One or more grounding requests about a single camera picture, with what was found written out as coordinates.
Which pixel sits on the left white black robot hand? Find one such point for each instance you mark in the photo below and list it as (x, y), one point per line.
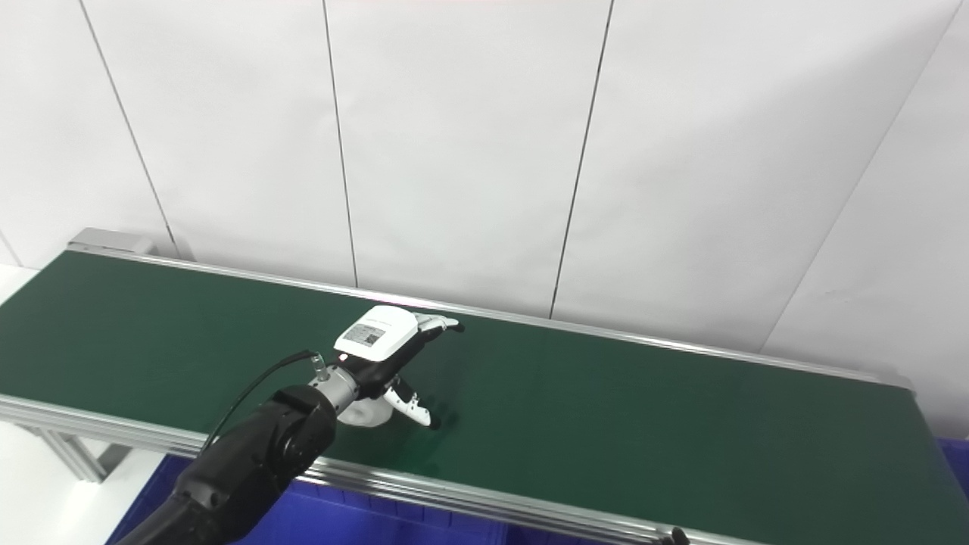
(382, 341)

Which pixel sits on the white round plastic part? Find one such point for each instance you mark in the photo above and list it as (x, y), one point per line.
(365, 413)

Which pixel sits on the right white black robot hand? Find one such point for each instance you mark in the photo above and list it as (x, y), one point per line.
(675, 537)

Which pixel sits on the green conveyor belt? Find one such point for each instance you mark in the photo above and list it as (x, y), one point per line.
(606, 409)
(424, 496)

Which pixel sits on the aluminium conveyor leg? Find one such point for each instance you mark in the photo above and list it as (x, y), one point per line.
(76, 454)

